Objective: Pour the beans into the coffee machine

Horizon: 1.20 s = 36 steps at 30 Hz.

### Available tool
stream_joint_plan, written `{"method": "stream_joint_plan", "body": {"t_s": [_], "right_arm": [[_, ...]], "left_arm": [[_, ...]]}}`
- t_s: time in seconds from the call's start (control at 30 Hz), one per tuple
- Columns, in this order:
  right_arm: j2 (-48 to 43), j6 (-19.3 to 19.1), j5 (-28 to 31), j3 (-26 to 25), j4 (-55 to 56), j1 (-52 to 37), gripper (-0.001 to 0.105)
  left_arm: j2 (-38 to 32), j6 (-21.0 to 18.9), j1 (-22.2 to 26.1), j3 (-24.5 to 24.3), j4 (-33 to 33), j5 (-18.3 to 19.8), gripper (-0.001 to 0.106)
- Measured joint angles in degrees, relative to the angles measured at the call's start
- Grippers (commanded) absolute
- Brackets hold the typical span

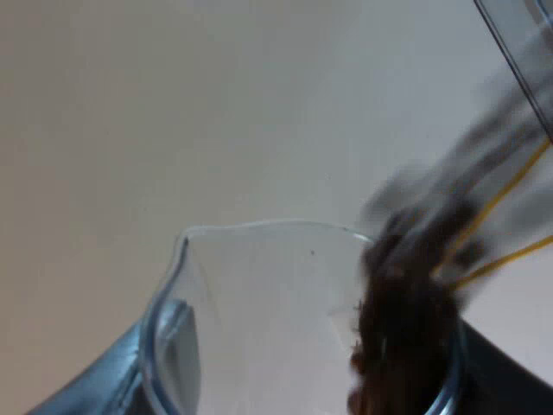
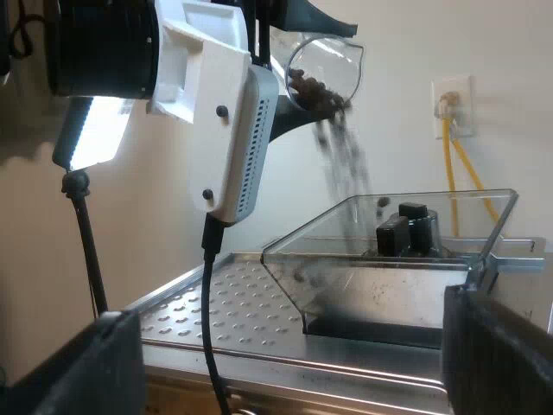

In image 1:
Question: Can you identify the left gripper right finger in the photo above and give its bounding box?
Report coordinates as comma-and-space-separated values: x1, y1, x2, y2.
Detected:
425, 322, 553, 415

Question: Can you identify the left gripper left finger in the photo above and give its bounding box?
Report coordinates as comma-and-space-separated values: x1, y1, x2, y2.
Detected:
23, 328, 150, 415

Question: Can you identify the clear measuring glass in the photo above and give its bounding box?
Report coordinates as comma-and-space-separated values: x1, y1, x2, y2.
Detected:
138, 219, 470, 415

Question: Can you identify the clear bean box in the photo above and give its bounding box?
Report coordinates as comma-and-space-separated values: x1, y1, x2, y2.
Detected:
472, 0, 553, 144

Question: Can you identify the yellow cable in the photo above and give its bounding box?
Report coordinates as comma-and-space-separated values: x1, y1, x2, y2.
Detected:
453, 235, 553, 287
431, 137, 553, 278

